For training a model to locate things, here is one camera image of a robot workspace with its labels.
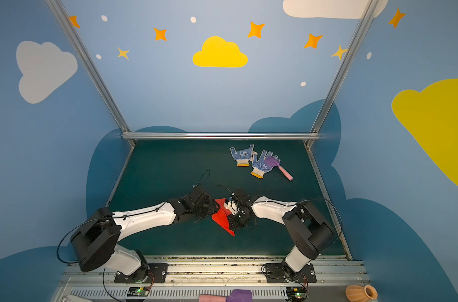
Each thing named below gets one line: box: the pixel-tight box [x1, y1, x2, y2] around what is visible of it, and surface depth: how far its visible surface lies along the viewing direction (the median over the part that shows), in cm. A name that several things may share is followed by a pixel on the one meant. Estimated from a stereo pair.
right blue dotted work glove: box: [250, 149, 282, 179], surface depth 113 cm
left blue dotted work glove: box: [230, 143, 258, 167], surface depth 117 cm
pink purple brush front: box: [198, 289, 253, 302], surface depth 70 cm
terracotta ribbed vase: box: [345, 284, 379, 302], surface depth 63 cm
